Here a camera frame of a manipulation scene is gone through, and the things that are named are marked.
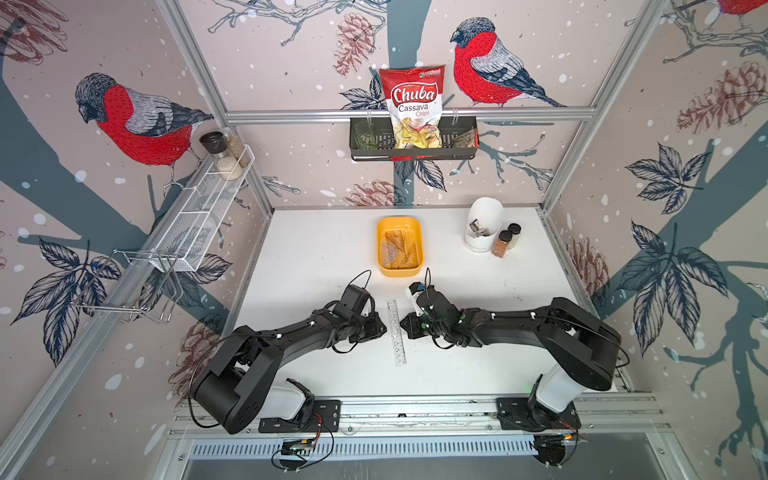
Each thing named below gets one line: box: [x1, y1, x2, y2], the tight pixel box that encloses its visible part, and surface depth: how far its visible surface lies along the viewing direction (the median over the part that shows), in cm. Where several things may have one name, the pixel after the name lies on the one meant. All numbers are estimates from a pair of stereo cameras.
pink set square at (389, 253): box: [382, 241, 398, 267], surface depth 109 cm
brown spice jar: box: [491, 230, 513, 258], surface depth 103 cm
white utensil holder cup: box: [464, 196, 504, 252], surface depth 104 cm
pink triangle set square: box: [394, 230, 419, 268], surface depth 109 cm
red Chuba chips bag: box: [379, 65, 445, 149], surface depth 84 cm
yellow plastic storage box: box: [376, 216, 424, 278], surface depth 109 cm
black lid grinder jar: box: [199, 131, 230, 159], surface depth 81 cm
